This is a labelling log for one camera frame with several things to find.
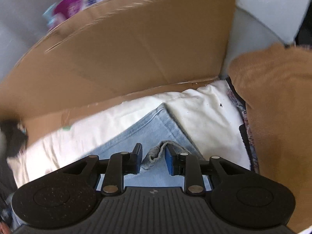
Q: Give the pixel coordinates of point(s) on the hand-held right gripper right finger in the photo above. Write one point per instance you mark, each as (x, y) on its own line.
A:
(169, 160)

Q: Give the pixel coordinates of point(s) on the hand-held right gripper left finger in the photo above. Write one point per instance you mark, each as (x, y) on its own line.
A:
(139, 158)

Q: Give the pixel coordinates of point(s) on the blue denim jeans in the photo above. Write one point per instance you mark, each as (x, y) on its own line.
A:
(158, 126)

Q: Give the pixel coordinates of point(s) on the cream bear print bed sheet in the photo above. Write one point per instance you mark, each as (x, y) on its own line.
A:
(207, 107)

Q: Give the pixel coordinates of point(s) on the leopard print cloth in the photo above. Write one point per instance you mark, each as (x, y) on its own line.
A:
(246, 126)

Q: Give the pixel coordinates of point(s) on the brown cardboard sheet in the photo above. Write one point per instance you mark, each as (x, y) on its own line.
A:
(134, 53)

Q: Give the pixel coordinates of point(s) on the brown folded blanket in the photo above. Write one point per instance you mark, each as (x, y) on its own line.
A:
(280, 102)

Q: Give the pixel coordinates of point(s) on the black garment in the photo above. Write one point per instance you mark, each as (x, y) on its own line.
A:
(14, 136)

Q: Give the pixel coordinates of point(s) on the purple packet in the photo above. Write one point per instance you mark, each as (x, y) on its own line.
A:
(68, 4)

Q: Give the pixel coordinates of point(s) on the grey cabinet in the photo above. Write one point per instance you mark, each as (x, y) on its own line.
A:
(19, 17)

